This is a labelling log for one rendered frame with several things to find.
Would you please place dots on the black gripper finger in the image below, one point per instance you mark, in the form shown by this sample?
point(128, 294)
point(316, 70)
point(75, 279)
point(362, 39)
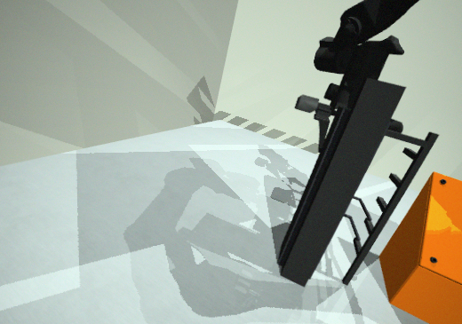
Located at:
point(323, 127)

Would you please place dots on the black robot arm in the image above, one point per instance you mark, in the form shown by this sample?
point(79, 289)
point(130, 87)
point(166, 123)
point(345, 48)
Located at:
point(342, 54)

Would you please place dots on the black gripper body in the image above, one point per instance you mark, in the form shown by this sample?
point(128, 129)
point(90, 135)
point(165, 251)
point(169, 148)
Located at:
point(345, 96)

